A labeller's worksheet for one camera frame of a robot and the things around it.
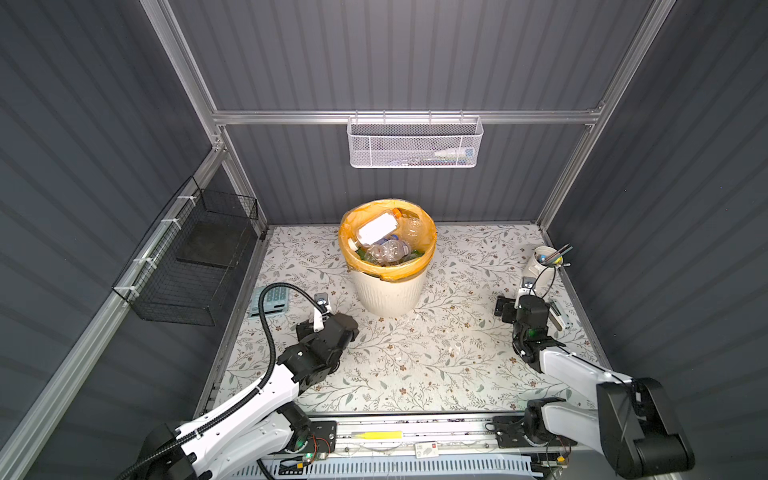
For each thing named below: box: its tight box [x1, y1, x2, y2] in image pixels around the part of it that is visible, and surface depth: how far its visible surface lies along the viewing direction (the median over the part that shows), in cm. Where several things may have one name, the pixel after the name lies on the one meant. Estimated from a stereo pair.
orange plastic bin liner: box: [338, 199, 437, 282], surface depth 84 cm
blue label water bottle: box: [366, 234, 412, 266], surface depth 80 cm
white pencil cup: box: [528, 246, 563, 284], surface depth 100 cm
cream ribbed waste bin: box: [350, 264, 429, 317], surface depth 84 cm
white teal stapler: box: [548, 299, 573, 331], surface depth 94 cm
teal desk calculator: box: [249, 286, 289, 318], surface depth 98 cm
